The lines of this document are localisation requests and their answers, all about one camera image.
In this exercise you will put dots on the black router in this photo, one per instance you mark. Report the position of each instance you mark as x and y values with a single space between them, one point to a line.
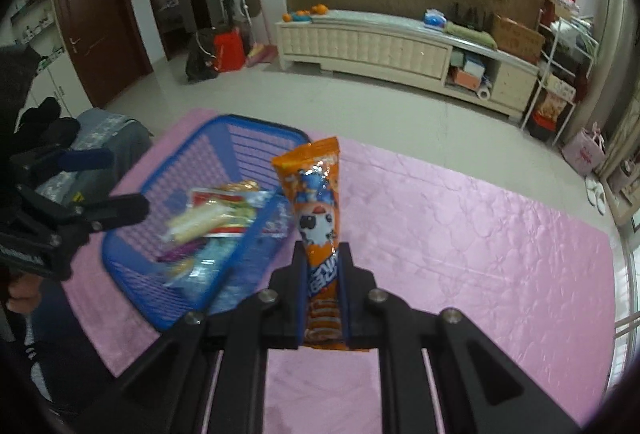
467 16

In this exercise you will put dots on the pink broom and dustpan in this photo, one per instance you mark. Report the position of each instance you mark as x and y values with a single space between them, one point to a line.
262 51

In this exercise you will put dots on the black bag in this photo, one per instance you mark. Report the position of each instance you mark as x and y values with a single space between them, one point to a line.
200 56

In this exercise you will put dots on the white pole mop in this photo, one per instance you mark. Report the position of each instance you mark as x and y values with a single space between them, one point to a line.
246 19

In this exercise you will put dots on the colourful printed bag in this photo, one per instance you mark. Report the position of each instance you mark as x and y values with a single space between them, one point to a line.
552 106

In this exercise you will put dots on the person's left hand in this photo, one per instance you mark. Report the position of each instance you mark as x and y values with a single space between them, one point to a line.
22 299

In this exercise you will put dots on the person's grey shirt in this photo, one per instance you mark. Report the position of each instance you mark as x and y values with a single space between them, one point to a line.
125 134

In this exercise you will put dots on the red bag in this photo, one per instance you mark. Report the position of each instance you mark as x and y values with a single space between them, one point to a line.
230 49

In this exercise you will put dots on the pink tote bag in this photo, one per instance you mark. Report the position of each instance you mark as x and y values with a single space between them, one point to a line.
585 151

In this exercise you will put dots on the cream tv cabinet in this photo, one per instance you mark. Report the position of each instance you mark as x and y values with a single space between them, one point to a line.
375 49

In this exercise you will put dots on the person's dark trousers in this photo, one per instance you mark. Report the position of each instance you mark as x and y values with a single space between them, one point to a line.
65 339

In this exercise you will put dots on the small dark purple snack packet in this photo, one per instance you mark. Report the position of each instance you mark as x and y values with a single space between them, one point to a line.
175 254

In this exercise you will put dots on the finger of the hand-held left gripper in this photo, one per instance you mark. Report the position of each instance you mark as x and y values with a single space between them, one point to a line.
120 209
85 160

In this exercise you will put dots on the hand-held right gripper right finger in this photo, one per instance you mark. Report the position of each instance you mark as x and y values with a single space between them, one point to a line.
357 314

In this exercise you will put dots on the red and black box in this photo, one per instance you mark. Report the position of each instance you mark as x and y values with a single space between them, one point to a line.
542 126

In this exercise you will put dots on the blue plastic basket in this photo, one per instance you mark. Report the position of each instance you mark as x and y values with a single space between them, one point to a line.
125 274

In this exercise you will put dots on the clear cracker packet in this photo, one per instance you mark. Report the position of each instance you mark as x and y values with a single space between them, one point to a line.
200 221

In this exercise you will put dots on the cardboard box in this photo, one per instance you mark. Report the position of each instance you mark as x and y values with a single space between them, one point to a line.
517 36

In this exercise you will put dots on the small round brown wall disc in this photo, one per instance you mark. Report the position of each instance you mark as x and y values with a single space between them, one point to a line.
253 5

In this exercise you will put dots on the dark cloth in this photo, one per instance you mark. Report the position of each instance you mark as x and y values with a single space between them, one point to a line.
20 79

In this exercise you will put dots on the long orange cartoon snack packet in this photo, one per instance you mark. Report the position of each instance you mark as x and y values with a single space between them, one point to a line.
312 194

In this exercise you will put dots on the beige patterned curtain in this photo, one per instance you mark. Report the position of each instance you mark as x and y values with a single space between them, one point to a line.
620 154

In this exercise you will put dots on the white slipper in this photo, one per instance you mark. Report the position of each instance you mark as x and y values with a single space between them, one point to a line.
592 190
601 203

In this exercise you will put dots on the brown wooden door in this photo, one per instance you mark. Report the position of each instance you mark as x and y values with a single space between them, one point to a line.
95 29

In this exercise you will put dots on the orange box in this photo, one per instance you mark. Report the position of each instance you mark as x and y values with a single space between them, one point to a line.
465 76

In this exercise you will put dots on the green folded cloth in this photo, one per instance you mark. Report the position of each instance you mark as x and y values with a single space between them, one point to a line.
470 34

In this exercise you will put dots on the white and blue box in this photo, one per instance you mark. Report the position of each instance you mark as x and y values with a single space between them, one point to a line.
472 63

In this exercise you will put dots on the light blue cartoon snack packet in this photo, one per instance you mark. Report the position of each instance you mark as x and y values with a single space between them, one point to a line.
210 269

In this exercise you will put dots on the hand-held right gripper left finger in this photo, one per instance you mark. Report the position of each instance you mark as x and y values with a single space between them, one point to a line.
285 314

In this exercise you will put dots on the large red snack packet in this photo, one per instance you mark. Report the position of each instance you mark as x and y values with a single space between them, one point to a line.
220 199

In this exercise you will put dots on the red and white box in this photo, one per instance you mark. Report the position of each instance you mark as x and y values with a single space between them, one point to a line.
565 1

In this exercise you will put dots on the white shelf rack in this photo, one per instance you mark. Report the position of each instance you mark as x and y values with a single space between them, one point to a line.
547 59

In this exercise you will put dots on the white paper roll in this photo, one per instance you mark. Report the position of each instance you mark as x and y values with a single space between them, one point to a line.
483 93

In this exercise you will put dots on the pink quilted mat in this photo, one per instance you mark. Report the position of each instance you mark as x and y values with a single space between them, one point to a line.
450 239

